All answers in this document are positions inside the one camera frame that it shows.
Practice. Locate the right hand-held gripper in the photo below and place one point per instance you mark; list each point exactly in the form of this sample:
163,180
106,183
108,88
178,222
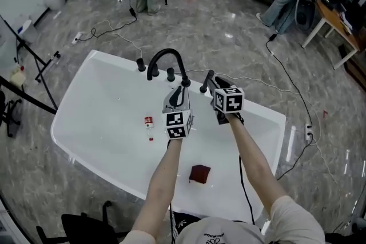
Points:
228,101

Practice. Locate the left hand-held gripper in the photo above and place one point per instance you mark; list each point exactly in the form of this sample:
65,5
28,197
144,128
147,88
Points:
175,125

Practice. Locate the black shower head holder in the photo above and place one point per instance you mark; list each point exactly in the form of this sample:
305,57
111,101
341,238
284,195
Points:
202,90

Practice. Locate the black shower head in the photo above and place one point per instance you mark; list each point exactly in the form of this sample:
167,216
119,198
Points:
208,79

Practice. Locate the person's left forearm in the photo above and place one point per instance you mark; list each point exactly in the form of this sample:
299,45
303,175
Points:
164,180

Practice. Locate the person's right forearm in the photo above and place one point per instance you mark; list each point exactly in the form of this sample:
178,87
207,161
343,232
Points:
254,163

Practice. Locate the black faucet knob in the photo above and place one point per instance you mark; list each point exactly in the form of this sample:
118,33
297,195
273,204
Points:
141,64
170,75

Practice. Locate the small red label bottle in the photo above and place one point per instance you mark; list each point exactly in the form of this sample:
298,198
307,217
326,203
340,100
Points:
148,123

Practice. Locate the black curved faucet spout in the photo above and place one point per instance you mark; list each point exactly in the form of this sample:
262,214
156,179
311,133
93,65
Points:
167,50

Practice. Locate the dark red cloth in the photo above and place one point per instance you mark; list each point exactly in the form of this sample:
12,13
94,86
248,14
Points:
200,173

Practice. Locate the black power adapter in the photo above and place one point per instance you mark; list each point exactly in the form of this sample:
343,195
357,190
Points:
272,36
132,11

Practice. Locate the white power strip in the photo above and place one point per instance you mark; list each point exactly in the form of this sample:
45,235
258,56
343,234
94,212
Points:
308,131
77,38

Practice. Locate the black round fan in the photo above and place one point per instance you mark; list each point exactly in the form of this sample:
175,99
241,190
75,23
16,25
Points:
304,12

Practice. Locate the wooden desk with white legs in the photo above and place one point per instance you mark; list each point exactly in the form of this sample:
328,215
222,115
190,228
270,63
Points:
337,23

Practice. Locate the person's cream shirt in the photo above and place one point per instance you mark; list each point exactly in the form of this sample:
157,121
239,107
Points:
291,225

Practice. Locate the black metal stand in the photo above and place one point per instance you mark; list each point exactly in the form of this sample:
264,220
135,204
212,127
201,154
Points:
34,57

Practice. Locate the yellowish plastic container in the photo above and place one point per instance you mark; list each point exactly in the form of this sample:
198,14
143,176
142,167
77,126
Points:
17,77

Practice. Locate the black chair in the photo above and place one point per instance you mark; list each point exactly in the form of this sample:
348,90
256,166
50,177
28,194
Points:
83,227

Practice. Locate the white bin with blue lid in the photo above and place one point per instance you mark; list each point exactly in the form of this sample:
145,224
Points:
28,31

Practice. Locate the black chair base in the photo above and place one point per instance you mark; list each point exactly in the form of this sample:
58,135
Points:
10,117

